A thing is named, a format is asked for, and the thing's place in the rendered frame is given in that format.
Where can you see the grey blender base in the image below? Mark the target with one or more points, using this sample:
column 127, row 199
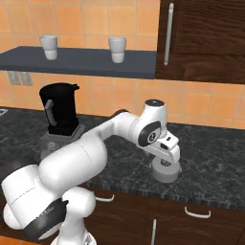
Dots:
column 51, row 142

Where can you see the dark wood cupboard door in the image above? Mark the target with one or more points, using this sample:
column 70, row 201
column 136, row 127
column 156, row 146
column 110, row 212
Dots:
column 127, row 229
column 210, row 38

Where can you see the dark wood drawer front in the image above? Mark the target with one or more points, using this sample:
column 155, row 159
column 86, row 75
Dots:
column 134, row 204
column 223, row 217

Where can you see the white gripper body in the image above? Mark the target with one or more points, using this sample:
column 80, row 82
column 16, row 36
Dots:
column 170, row 155

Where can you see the grey wall socket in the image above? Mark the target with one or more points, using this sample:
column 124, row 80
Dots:
column 14, row 77
column 26, row 78

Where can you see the dark wood lower cupboard door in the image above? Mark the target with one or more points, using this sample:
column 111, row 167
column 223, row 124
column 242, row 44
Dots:
column 127, row 229

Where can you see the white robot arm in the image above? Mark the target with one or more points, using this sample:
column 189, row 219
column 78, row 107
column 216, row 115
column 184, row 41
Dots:
column 73, row 159

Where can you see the white cup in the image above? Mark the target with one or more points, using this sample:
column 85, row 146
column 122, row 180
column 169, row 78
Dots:
column 49, row 46
column 117, row 49

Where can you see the dark grey wall shelf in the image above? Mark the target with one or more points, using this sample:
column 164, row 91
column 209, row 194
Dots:
column 83, row 62

